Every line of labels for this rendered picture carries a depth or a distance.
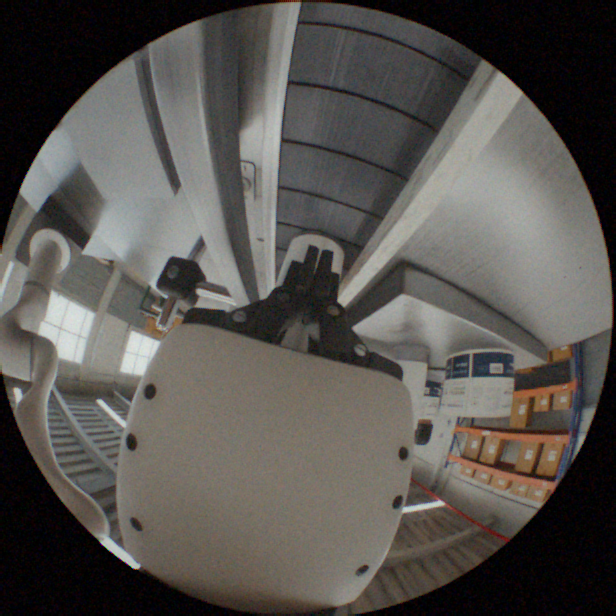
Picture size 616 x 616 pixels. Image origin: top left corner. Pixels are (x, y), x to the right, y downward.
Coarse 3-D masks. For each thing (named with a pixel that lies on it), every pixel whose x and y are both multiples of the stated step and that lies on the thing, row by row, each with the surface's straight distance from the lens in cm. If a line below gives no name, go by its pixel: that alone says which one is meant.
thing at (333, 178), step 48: (336, 48) 12; (384, 48) 12; (432, 48) 12; (288, 96) 12; (336, 96) 12; (384, 96) 12; (432, 96) 12; (288, 144) 13; (336, 144) 12; (384, 144) 12; (288, 192) 15; (336, 192) 14; (384, 192) 14; (288, 240) 19
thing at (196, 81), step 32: (192, 32) 4; (224, 32) 5; (160, 64) 5; (192, 64) 4; (224, 64) 5; (160, 96) 5; (192, 96) 4; (224, 96) 5; (192, 128) 5; (224, 128) 5; (192, 160) 5; (224, 160) 5; (192, 192) 6; (224, 192) 6; (224, 224) 6; (224, 256) 8; (256, 288) 12
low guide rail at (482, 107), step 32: (480, 64) 11; (480, 96) 9; (512, 96) 10; (448, 128) 10; (480, 128) 9; (448, 160) 9; (416, 192) 10; (384, 224) 13; (416, 224) 11; (384, 256) 13; (352, 288) 17
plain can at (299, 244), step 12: (300, 240) 17; (312, 240) 16; (324, 240) 16; (336, 240) 17; (288, 252) 17; (300, 252) 16; (336, 252) 17; (288, 264) 16; (336, 264) 16; (300, 324) 13; (288, 336) 13; (300, 336) 13; (300, 348) 13
